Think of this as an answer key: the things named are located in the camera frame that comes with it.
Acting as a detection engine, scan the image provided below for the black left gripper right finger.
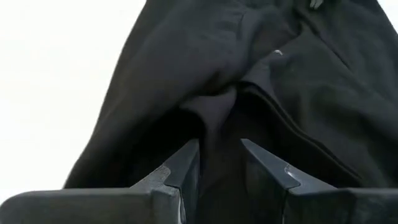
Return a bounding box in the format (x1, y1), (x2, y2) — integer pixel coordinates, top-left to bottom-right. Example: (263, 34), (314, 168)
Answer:
(240, 138), (398, 224)

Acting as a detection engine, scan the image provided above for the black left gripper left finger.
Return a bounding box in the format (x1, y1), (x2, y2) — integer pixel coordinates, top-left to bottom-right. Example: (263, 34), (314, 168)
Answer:
(0, 138), (200, 224)

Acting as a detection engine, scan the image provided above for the black shirt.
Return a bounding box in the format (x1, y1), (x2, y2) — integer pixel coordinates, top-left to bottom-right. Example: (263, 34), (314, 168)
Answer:
(63, 0), (398, 224)

